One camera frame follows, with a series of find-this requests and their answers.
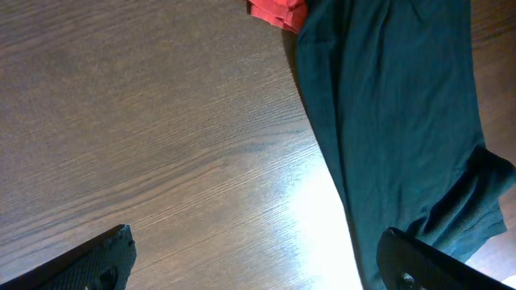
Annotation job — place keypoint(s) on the red garment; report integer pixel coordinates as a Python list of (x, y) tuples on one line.
[(288, 15)]

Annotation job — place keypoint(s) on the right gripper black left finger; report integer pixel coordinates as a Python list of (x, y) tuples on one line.
[(102, 263)]

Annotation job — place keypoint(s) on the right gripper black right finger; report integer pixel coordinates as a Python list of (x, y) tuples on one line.
[(407, 263)]

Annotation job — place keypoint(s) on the black garment pile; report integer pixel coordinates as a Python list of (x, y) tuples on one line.
[(390, 93)]

